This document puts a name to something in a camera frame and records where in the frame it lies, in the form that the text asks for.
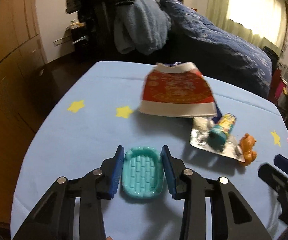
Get teal plastic soap dish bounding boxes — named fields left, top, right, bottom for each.
left=122, top=146, right=164, bottom=199

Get silver pill blister pack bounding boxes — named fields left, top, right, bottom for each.
left=190, top=118, right=245, bottom=163

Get orange toy bear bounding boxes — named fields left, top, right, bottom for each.
left=239, top=133, right=257, bottom=166

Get colourful teal tube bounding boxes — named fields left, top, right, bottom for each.
left=207, top=113, right=236, bottom=149

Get dark blue snack wrapper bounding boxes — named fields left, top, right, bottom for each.
left=212, top=102, right=223, bottom=123

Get red white paper noodle bowl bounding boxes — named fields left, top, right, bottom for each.
left=139, top=62, right=217, bottom=118

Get light blue star tablecloth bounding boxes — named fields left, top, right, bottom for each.
left=11, top=62, right=288, bottom=239

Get red pink storage boxes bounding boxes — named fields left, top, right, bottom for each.
left=267, top=69, right=288, bottom=105

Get black suitcase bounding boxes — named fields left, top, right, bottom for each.
left=262, top=46, right=279, bottom=74

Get bed with blue duvet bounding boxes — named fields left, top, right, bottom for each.
left=138, top=0, right=274, bottom=99

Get light blue fleece blanket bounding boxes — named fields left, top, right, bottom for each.
left=114, top=0, right=171, bottom=55

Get dark bedside table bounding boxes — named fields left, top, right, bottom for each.
left=67, top=22, right=88, bottom=51

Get wooden wardrobe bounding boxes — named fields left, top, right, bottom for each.
left=0, top=0, right=46, bottom=224

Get green window curtain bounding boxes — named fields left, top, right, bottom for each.
left=206, top=0, right=288, bottom=55

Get dark clothes pile on chair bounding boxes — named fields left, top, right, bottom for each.
left=66, top=0, right=135, bottom=47

